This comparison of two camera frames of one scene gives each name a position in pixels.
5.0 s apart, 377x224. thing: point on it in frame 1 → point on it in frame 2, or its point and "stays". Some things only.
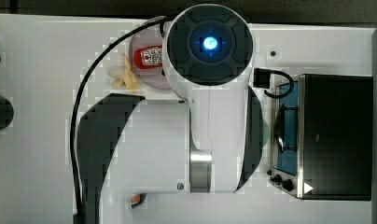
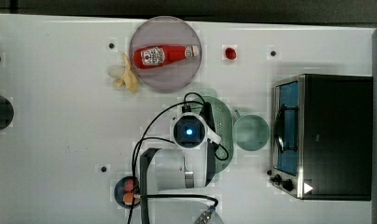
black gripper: [261, 77] → [207, 115]
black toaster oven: [323, 132] stays
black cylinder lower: [2, 113] stays
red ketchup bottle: [148, 57] stays
